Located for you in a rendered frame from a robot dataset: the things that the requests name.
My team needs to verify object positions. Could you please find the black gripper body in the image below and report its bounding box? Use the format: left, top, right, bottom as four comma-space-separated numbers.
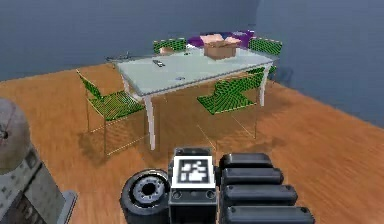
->
119, 168, 172, 224

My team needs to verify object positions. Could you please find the green mesh chair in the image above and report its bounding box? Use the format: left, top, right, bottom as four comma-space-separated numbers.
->
75, 69, 148, 157
247, 36, 284, 75
152, 37, 188, 55
195, 66, 268, 141

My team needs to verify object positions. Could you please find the grey cabinet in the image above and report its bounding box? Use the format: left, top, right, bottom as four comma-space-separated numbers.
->
0, 143, 78, 224

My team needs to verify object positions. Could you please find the pale glass dining table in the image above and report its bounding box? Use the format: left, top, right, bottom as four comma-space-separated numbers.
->
105, 49, 280, 152

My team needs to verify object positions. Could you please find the grey lamp shade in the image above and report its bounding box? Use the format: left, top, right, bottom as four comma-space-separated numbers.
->
0, 97, 33, 176

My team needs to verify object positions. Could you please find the open cardboard box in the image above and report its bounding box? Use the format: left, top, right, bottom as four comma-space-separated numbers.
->
199, 33, 242, 61

